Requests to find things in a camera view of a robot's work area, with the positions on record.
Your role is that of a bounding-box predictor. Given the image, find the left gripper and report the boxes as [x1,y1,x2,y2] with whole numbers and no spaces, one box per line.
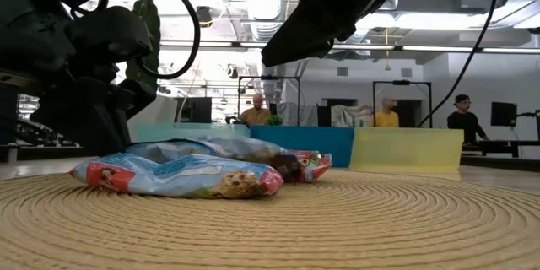
[0,6,157,157]

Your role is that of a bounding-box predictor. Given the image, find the long ceiling light bar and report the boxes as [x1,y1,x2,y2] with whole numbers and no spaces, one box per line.
[159,38,540,55]

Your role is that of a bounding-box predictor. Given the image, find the teal translucent plastic bin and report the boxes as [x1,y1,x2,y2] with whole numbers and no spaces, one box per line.
[135,122,252,144]

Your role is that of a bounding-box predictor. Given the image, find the black box monitor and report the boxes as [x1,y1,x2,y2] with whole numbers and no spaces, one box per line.
[175,96,213,125]

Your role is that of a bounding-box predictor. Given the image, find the round wooden plate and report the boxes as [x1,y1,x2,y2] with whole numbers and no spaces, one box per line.
[0,168,540,270]

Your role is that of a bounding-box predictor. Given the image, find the long black arm cable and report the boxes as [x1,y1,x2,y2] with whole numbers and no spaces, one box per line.
[416,0,503,129]

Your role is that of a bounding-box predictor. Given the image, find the black desk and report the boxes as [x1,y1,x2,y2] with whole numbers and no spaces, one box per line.
[462,138,540,159]

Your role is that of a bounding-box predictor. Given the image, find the black metal stand frame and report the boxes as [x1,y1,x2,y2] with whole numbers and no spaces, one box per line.
[372,79,433,130]
[237,74,301,127]

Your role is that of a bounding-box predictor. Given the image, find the person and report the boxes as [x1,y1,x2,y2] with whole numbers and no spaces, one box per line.
[445,94,490,144]
[373,95,401,128]
[239,94,273,127]

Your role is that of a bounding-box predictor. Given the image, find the blue granola bar red ends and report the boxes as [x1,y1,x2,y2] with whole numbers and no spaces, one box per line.
[185,136,293,165]
[69,153,285,200]

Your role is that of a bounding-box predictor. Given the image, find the black overhead camera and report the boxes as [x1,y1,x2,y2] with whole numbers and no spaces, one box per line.
[194,5,213,29]

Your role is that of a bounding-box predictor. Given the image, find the dark blue plastic bin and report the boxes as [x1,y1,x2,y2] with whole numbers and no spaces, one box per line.
[249,125,355,169]

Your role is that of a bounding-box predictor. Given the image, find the silver ventilation duct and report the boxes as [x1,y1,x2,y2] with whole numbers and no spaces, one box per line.
[240,0,292,98]

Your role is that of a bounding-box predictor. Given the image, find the green cactus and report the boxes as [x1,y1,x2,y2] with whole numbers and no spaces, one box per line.
[125,0,163,92]

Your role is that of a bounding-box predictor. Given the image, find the silver blue granola bar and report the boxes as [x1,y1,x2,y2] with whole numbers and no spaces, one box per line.
[125,140,203,165]

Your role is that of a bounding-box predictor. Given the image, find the yellow translucent plastic bin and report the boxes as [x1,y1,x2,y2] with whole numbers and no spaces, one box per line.
[348,127,465,173]

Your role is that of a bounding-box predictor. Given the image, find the yellow hanging cord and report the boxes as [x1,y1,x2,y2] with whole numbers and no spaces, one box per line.
[382,27,392,72]

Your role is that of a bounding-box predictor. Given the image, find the red green Chewy bar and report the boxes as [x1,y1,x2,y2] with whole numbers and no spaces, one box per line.
[269,150,333,184]

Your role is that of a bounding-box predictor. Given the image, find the crumpled grey cloth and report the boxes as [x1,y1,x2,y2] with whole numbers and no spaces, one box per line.
[278,101,318,127]
[330,104,375,128]

